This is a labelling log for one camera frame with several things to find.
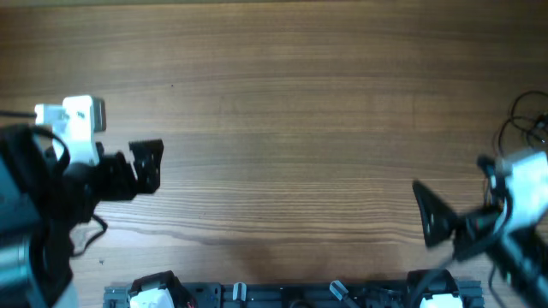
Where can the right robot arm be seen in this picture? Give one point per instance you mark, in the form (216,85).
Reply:
(518,253)

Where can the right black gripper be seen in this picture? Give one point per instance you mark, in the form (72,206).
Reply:
(461,228)

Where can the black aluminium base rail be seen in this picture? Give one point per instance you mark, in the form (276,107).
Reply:
(368,294)

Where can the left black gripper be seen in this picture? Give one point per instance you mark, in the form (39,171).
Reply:
(123,182)

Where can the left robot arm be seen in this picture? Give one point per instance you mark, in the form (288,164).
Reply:
(44,197)

